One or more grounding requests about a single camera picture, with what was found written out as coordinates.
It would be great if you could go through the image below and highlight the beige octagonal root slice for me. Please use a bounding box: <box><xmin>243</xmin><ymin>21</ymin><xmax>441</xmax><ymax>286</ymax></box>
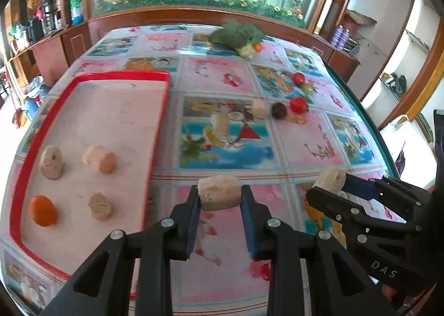
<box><xmin>88</xmin><ymin>193</ymin><xmax>113</xmax><ymax>221</ymax></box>

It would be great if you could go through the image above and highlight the orange carrot piece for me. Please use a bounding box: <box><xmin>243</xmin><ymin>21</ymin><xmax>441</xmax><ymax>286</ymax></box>
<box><xmin>29</xmin><ymin>195</ymin><xmax>58</xmax><ymax>227</ymax></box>

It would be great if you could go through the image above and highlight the red tomato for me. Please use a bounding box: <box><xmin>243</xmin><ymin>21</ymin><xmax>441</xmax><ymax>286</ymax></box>
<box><xmin>290</xmin><ymin>96</ymin><xmax>309</xmax><ymax>114</ymax></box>
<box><xmin>292</xmin><ymin>72</ymin><xmax>306</xmax><ymax>87</ymax></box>

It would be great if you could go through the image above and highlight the beige root chunk large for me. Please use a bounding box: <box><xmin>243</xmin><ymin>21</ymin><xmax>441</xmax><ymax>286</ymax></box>
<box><xmin>197</xmin><ymin>175</ymin><xmax>242</xmax><ymax>212</ymax></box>

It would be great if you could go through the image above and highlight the beige root chunk small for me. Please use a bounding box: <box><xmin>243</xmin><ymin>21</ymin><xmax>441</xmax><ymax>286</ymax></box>
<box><xmin>251</xmin><ymin>99</ymin><xmax>270</xmax><ymax>120</ymax></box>

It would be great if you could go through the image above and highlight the beige ribbed root block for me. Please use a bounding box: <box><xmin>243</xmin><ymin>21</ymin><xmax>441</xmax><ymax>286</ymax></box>
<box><xmin>82</xmin><ymin>145</ymin><xmax>117</xmax><ymax>175</ymax></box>

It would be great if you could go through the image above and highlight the beige root piece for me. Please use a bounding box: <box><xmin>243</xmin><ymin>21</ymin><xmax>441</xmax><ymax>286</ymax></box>
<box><xmin>38</xmin><ymin>144</ymin><xmax>63</xmax><ymax>180</ymax></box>

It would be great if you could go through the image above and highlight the colourful fruit print tablecloth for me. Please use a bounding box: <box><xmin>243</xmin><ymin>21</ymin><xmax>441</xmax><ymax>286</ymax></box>
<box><xmin>1</xmin><ymin>24</ymin><xmax>397</xmax><ymax>315</ymax></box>

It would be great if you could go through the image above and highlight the dark brown round fruit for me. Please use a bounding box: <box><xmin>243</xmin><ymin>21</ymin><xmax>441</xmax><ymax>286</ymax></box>
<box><xmin>270</xmin><ymin>102</ymin><xmax>287</xmax><ymax>120</ymax></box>

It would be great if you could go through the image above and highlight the red plastic tray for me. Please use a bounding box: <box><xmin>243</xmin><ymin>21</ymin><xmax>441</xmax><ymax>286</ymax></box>
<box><xmin>9</xmin><ymin>70</ymin><xmax>170</xmax><ymax>279</ymax></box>

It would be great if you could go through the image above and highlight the green tomato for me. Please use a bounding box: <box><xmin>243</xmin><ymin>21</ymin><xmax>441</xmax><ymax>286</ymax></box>
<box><xmin>301</xmin><ymin>83</ymin><xmax>315</xmax><ymax>94</ymax></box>

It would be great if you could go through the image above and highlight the purple cups stack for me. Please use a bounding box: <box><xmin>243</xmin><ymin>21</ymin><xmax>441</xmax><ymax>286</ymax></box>
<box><xmin>331</xmin><ymin>25</ymin><xmax>349</xmax><ymax>50</ymax></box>

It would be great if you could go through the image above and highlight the small orange fruit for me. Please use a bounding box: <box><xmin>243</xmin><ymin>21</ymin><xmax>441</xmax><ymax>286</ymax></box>
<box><xmin>253</xmin><ymin>43</ymin><xmax>263</xmax><ymax>52</ymax></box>

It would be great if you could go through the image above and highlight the green leafy vegetable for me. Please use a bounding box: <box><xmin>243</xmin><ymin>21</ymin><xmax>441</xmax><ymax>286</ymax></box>
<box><xmin>208</xmin><ymin>21</ymin><xmax>265</xmax><ymax>59</ymax></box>

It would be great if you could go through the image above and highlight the wooden sideboard cabinet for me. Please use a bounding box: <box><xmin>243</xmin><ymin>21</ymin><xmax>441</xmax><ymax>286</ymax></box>
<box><xmin>4</xmin><ymin>5</ymin><xmax>360</xmax><ymax>86</ymax></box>

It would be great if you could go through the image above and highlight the black thermos flask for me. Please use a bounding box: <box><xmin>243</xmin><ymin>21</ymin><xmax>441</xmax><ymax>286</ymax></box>
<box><xmin>42</xmin><ymin>0</ymin><xmax>57</xmax><ymax>34</ymax></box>

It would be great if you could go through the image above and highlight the green water bottle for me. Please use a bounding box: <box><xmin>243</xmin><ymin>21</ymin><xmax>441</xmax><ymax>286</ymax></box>
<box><xmin>69</xmin><ymin>0</ymin><xmax>84</xmax><ymax>25</ymax></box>

